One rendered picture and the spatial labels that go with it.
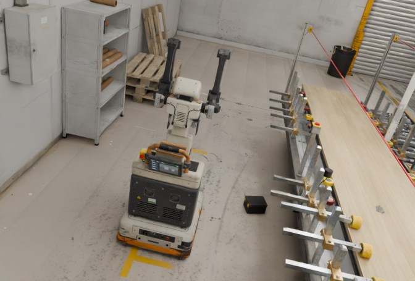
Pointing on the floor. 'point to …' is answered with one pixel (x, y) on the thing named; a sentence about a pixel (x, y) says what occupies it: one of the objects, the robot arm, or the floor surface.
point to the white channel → (414, 71)
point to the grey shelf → (84, 104)
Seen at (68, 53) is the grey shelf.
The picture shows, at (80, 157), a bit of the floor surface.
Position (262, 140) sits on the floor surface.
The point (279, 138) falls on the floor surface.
